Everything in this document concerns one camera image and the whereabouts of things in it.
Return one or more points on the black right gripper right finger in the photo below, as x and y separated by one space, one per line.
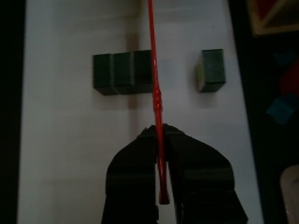
202 180

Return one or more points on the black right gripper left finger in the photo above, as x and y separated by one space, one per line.
130 180

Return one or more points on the red plastic toy knife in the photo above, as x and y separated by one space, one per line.
158 102

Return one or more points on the dark green sushi piece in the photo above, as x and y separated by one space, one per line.
103 74
123 73
212 70
142 71

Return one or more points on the white plastic container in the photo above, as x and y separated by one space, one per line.
291 195

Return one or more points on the white cutting board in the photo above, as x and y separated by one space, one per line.
57 131

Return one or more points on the light blue toy block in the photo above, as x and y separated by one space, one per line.
283 109

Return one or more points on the red toy object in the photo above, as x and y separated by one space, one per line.
291 78

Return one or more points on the dark blue toy block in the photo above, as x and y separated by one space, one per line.
284 58

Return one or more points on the wooden frame box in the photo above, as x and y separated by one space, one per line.
272 27

